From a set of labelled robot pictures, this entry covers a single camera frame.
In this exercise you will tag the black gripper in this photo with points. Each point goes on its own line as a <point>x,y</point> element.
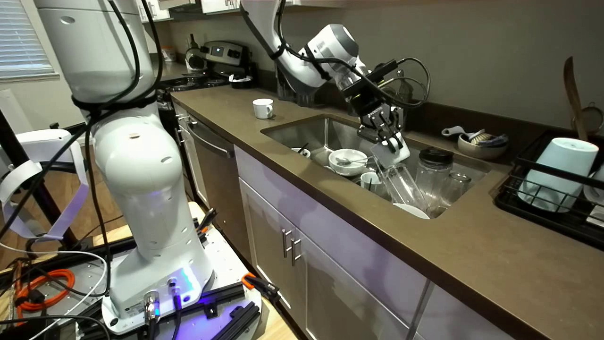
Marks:
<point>369,100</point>

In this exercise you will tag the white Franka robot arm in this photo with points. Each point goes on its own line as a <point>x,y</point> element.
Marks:
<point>152,182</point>

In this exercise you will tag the stainless steel sink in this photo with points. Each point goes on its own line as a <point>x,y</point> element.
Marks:
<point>303,133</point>

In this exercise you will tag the small white mug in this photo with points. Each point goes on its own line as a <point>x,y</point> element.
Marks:
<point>264,108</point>

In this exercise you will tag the white bowl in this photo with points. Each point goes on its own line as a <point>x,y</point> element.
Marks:
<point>348,163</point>

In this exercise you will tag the small white cup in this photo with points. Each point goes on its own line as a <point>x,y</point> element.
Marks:
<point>371,182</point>

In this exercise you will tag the clear glass tumbler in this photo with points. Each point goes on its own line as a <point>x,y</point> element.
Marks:
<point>403,189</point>

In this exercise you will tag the white plastic scoop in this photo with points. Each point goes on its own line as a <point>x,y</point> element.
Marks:
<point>452,131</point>

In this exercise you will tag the clear jar with black lid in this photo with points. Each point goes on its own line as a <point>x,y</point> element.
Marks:
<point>445,176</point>

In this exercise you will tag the grey round dish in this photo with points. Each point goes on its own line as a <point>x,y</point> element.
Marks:
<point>484,146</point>

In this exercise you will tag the grey lower kitchen cabinet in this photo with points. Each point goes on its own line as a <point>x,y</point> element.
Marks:
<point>341,270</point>

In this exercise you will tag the stainless dishwasher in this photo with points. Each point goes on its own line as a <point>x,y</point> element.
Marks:
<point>211,176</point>

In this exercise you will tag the robot mounting platform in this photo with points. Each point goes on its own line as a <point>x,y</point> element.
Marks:
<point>233,265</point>

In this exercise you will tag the dark kettle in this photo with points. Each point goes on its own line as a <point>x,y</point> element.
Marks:
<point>194,57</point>

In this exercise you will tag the round mesh strainer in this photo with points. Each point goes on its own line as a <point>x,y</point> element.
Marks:
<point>592,119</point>

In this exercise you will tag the white upper cabinet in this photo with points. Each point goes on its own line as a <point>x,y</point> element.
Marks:
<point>190,8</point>

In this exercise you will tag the black tripod leg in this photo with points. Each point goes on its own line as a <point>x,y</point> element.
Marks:
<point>31,189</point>

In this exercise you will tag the window blinds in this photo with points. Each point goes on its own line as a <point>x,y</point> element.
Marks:
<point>22,38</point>

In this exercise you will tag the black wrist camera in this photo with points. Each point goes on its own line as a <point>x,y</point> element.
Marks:
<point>386,68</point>

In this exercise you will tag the black aluminium rail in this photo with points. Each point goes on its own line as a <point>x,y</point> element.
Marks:
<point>224,295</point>
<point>239,321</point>

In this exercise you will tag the white plastic frame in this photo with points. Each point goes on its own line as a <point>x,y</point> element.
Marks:
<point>39,148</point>

